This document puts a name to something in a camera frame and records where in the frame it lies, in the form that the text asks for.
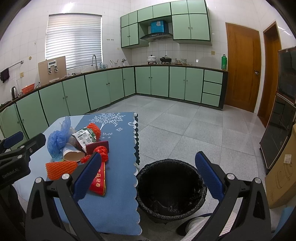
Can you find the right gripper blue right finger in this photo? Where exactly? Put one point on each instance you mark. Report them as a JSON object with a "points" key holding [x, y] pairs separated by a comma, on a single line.
{"points": [[212, 175]]}

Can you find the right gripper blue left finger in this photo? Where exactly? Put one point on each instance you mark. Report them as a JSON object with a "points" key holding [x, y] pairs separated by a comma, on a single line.
{"points": [[84, 175]]}

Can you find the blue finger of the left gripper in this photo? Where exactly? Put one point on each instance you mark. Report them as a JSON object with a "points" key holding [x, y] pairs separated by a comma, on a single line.
{"points": [[12, 140], [32, 145]]}

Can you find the red printed ribbon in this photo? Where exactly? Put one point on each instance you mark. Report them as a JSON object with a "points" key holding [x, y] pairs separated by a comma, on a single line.
{"points": [[98, 184]]}

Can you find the dark red scouring pad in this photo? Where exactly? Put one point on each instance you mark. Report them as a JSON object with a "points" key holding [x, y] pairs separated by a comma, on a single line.
{"points": [[91, 147]]}

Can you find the blue plastic bag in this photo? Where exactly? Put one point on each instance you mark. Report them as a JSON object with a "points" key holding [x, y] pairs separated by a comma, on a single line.
{"points": [[58, 139]]}

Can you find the red plastic bag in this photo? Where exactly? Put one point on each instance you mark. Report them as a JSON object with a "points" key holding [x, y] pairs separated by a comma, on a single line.
{"points": [[101, 150]]}

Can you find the white paper cup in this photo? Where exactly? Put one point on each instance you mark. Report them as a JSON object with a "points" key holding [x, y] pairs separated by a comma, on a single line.
{"points": [[70, 153]]}

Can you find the green white snack packet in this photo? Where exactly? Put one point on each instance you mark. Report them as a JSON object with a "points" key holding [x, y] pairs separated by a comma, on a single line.
{"points": [[84, 137]]}

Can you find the orange foam fruit net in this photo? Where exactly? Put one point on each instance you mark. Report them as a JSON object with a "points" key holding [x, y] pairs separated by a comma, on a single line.
{"points": [[96, 130]]}

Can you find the black lined trash bin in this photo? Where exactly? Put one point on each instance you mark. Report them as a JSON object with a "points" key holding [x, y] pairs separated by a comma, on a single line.
{"points": [[170, 190]]}

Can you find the green lower kitchen cabinets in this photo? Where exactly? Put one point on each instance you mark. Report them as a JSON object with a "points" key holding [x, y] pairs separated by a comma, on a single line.
{"points": [[34, 112]]}

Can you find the steel electric kettle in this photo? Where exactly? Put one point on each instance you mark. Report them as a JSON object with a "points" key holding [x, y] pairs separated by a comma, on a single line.
{"points": [[14, 93]]}

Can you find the person's striped leg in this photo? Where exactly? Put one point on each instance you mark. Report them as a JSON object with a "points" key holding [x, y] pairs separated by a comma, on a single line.
{"points": [[190, 228]]}

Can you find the blue tree-print tablecloth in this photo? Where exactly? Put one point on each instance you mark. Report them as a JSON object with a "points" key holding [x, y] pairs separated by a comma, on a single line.
{"points": [[98, 196]]}

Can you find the orange plastic basin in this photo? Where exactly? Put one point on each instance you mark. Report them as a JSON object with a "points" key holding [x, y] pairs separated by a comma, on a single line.
{"points": [[28, 88]]}

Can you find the dark hanging towel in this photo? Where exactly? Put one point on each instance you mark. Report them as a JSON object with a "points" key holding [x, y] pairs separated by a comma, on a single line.
{"points": [[5, 75]]}

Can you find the cardboard box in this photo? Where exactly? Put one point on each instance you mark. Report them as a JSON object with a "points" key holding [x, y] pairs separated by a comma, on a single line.
{"points": [[280, 181]]}

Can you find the black glass cabinet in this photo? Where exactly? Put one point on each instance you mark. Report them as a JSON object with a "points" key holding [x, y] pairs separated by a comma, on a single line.
{"points": [[282, 118]]}

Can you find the chrome sink faucet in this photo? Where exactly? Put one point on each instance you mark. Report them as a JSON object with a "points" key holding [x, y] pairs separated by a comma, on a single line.
{"points": [[94, 62]]}

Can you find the green thermos bottle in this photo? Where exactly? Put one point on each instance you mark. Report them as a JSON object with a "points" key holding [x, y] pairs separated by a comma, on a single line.
{"points": [[224, 62]]}

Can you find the white window blinds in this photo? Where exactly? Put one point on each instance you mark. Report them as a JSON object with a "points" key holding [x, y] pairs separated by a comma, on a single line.
{"points": [[76, 36]]}

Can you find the white cooking pot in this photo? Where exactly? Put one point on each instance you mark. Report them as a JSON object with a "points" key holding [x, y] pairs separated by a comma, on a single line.
{"points": [[151, 60]]}

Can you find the black wok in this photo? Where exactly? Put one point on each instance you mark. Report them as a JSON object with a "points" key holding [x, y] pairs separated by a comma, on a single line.
{"points": [[165, 60]]}

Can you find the black range hood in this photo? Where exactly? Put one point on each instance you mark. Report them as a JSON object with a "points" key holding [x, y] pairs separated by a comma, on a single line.
{"points": [[157, 37]]}

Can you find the blue box above hood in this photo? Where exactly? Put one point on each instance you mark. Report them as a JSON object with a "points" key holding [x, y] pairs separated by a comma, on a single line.
{"points": [[160, 26]]}

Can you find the wall towel rail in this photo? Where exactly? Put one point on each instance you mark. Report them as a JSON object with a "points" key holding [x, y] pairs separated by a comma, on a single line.
{"points": [[19, 62]]}

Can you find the green upper wall cabinets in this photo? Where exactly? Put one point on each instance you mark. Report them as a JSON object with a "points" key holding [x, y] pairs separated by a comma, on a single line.
{"points": [[188, 22]]}

